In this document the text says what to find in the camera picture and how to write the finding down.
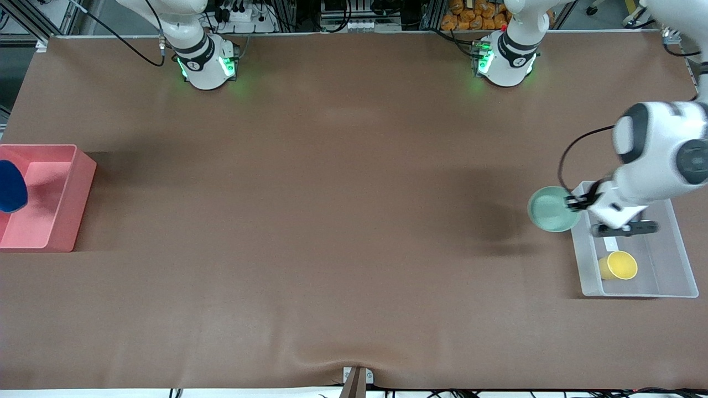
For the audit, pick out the light green bowl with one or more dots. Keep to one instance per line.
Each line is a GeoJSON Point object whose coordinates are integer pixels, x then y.
{"type": "Point", "coordinates": [550, 213]}

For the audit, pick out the yellow cup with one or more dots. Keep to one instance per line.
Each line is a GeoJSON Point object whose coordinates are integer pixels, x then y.
{"type": "Point", "coordinates": [619, 265]}

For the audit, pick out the blue cloth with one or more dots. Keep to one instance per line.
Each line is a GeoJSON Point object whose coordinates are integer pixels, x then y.
{"type": "Point", "coordinates": [11, 188]}

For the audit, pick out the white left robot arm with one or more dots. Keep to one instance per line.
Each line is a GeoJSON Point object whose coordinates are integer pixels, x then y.
{"type": "Point", "coordinates": [658, 149]}

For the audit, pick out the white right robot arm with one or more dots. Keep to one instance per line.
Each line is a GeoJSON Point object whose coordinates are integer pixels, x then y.
{"type": "Point", "coordinates": [202, 66]}

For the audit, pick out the white label sticker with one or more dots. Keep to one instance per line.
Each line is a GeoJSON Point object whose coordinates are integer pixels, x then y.
{"type": "Point", "coordinates": [610, 243]}

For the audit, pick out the clear plastic bin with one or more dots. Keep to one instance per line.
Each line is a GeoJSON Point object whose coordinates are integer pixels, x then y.
{"type": "Point", "coordinates": [658, 265]}

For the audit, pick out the orange bagged items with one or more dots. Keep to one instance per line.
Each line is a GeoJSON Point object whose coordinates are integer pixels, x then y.
{"type": "Point", "coordinates": [475, 16]}

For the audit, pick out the brown table mat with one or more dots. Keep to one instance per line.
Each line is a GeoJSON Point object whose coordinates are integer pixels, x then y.
{"type": "Point", "coordinates": [354, 166]}

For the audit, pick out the white power strip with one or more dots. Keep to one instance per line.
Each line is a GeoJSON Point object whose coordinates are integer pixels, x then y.
{"type": "Point", "coordinates": [243, 22]}

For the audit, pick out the pink plastic bin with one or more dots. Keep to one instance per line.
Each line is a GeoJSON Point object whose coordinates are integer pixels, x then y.
{"type": "Point", "coordinates": [50, 210]}

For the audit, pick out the metal clamp bracket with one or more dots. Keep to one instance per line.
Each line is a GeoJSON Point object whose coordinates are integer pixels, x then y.
{"type": "Point", "coordinates": [369, 377]}

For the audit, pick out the brown camera mount pole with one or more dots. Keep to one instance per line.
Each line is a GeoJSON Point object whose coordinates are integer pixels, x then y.
{"type": "Point", "coordinates": [354, 387]}

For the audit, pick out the aluminium frame post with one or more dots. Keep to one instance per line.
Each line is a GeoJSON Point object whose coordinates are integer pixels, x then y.
{"type": "Point", "coordinates": [33, 19]}

